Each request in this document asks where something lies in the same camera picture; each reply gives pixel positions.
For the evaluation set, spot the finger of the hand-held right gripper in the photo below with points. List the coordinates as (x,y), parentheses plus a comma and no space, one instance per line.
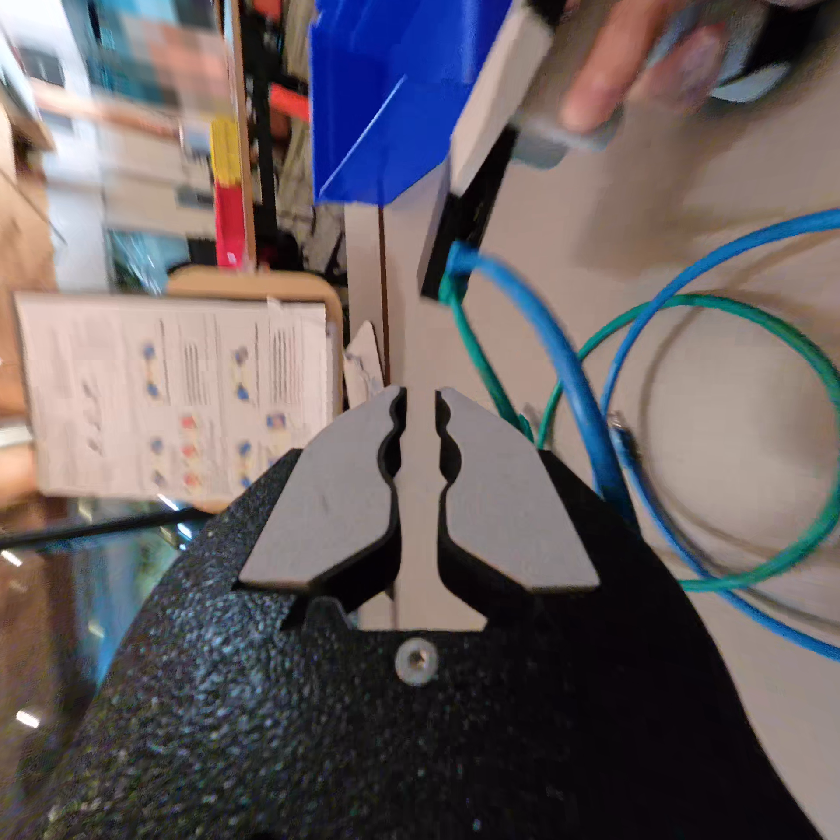
(492,92)

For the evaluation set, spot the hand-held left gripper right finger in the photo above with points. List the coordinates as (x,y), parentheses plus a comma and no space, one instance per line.
(512,512)

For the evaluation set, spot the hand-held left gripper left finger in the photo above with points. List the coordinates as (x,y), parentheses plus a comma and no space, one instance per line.
(328,512)

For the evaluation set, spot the black network switch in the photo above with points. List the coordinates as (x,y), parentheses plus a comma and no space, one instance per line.
(459,243)

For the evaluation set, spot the person's right hand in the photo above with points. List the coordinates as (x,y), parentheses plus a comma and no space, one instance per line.
(604,72)

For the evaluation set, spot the blue plastic bin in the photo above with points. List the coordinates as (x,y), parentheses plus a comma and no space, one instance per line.
(394,79)

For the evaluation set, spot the white folding stand base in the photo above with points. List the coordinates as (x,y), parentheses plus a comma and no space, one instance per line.
(364,367)

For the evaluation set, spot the printed instruction sheet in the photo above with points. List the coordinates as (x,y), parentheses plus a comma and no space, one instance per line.
(164,394)

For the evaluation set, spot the small yellow plastic bin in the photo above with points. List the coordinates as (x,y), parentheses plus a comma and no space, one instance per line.
(226,151)

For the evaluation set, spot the red plastic bin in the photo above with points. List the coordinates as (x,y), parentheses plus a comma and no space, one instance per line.
(229,226)

